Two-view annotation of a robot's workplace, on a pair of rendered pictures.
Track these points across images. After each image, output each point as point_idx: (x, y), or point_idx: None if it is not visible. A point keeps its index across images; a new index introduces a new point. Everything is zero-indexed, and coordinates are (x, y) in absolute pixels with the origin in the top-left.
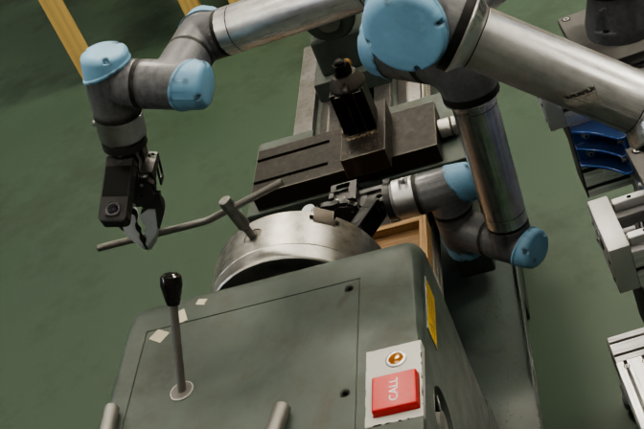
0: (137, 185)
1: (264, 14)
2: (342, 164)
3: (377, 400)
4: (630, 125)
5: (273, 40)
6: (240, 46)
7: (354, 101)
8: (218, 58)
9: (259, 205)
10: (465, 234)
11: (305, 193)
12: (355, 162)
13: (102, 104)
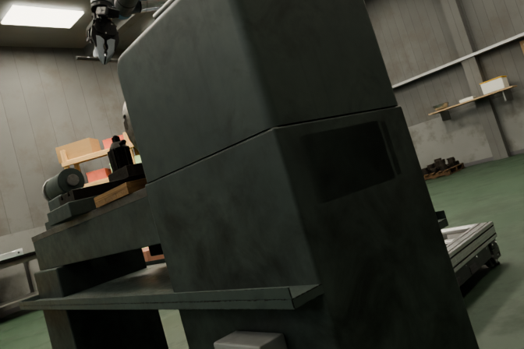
0: (110, 23)
1: None
2: (126, 167)
3: None
4: None
5: (161, 4)
6: (147, 1)
7: (124, 150)
8: (136, 8)
9: (75, 196)
10: None
11: (101, 191)
12: (132, 167)
13: None
